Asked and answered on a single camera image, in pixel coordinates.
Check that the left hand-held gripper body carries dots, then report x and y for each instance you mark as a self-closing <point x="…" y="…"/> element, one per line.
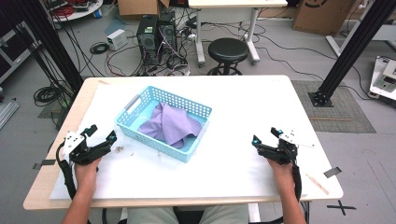
<point x="81" y="154"/>

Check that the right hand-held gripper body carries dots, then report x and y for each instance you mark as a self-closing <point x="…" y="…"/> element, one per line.
<point x="280" y="154"/>

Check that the light blue plastic basket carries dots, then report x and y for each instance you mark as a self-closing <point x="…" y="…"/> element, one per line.
<point x="137" y="112"/>

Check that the purple shorts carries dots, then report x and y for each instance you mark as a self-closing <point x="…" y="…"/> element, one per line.
<point x="171" y="124"/>

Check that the person's left hand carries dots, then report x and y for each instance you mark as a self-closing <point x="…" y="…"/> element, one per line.
<point x="85" y="174"/>

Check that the person's right hand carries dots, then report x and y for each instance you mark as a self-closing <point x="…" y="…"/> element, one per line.
<point x="281" y="175"/>

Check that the black tape piece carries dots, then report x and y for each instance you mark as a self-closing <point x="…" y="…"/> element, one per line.
<point x="332" y="172"/>
<point x="46" y="162"/>

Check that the wooden stick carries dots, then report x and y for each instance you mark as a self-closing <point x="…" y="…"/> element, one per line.
<point x="317" y="184"/>

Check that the grey floor mat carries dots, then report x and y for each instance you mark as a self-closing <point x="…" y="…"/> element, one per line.
<point x="342" y="105"/>

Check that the black tape cross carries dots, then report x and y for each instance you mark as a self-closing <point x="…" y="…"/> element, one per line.
<point x="341" y="207"/>

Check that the metal profile bars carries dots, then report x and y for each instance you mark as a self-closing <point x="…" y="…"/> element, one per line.
<point x="6" y="113"/>

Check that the person's grey trousers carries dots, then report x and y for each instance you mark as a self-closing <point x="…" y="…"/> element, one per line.
<point x="149" y="216"/>

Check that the black round stool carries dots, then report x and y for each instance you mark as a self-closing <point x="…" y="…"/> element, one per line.
<point x="229" y="51"/>

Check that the small white box device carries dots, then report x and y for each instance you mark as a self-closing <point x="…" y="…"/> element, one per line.
<point x="116" y="39"/>

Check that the grey shelf unit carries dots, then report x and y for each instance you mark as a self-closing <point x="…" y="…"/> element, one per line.
<point x="12" y="59"/>

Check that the black computer tower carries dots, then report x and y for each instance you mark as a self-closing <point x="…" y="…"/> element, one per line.
<point x="147" y="37"/>
<point x="167" y="34"/>

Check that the round white table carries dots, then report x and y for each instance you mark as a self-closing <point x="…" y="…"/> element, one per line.
<point x="77" y="14"/>

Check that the white flat device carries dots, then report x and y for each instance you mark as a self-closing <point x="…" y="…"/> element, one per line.
<point x="384" y="81"/>

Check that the large printed cardboard box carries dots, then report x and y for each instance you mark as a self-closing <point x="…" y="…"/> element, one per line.
<point x="323" y="18"/>

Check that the white desk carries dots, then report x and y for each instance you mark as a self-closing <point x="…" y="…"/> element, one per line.
<point x="236" y="3"/>

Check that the black metal frame post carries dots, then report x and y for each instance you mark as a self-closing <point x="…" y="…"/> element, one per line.
<point x="53" y="40"/>
<point x="351" y="46"/>

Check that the white desk frame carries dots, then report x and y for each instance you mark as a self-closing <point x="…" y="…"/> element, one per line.
<point x="332" y="43"/>

